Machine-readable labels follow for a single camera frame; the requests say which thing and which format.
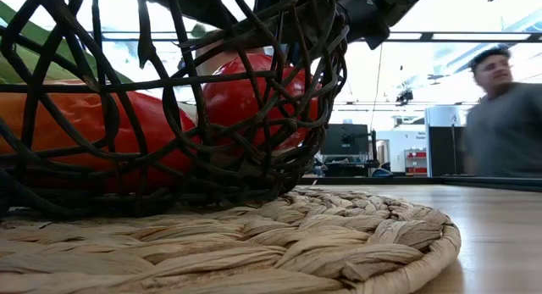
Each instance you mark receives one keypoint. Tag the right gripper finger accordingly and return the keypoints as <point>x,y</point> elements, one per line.
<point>203,6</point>

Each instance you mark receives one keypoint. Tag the red round toy fruit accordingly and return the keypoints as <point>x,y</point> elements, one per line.
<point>237,99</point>

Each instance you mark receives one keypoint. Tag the green white toy vegetable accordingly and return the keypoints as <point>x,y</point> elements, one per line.
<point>34,35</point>

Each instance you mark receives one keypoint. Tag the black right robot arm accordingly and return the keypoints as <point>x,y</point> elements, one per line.
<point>398,3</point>

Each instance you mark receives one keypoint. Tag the dark wicker basket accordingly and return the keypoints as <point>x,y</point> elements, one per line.
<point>262,171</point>

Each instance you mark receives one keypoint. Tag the black computer monitor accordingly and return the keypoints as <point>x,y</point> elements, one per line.
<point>348,140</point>

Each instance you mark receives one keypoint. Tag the white tall cabinet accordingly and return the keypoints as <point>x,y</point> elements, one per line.
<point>442,115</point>

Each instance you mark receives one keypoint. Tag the red white shelf rack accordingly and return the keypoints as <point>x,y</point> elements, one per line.
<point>416,155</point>

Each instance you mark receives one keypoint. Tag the person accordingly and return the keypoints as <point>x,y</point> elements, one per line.
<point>504,129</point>

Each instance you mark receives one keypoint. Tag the woven straw round placemat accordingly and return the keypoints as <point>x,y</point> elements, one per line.
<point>296,247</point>

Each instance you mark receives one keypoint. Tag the black overhead frame rail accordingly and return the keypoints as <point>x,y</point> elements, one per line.
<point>426,36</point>

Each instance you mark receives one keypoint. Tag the hanging black ceiling camera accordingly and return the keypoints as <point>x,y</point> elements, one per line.
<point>404,96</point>

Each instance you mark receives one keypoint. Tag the black partition wall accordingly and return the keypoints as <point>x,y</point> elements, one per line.
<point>442,150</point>

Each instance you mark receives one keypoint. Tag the black table edge rail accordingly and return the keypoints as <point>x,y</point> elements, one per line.
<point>381,180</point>

